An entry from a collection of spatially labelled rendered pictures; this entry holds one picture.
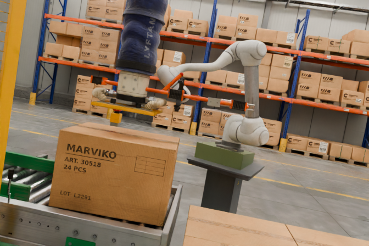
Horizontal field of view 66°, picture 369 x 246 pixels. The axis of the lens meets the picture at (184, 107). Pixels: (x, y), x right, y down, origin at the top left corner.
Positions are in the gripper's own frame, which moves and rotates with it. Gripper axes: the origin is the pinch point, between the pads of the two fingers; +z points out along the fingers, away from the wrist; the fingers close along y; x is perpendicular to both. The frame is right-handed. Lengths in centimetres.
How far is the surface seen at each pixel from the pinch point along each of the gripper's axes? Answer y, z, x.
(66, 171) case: 48, 21, 48
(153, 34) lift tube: -29.8, 6.2, 18.2
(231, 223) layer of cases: 68, -2, -43
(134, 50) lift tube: -19.2, 10.9, 25.9
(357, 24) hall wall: -318, -814, -468
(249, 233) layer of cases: 68, 6, -52
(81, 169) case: 45, 21, 40
